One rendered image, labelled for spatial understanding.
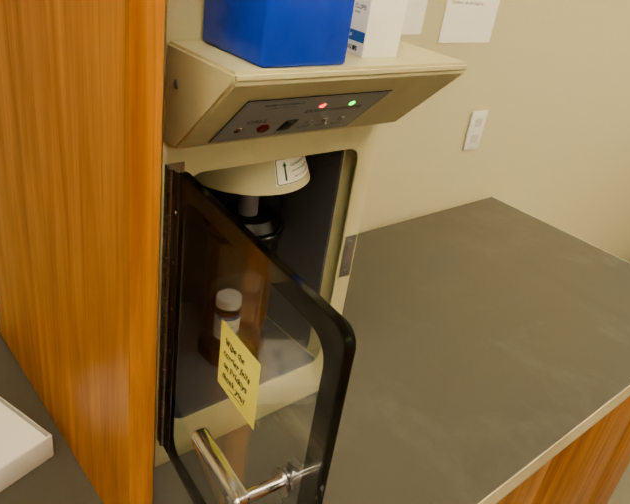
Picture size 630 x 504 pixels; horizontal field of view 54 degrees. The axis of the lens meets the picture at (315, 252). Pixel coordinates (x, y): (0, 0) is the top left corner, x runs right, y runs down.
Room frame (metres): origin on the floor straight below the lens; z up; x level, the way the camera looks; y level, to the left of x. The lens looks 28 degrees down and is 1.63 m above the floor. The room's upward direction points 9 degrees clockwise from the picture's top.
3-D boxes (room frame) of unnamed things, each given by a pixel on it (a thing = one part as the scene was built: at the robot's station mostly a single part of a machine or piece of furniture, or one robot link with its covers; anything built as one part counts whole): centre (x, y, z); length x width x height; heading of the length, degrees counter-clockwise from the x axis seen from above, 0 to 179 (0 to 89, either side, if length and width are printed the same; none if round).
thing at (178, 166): (0.60, 0.16, 1.19); 0.03 x 0.02 x 0.39; 135
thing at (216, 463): (0.39, 0.04, 1.20); 0.10 x 0.05 x 0.03; 38
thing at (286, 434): (0.47, 0.06, 1.19); 0.30 x 0.01 x 0.40; 38
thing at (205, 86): (0.66, 0.02, 1.46); 0.32 x 0.12 x 0.10; 135
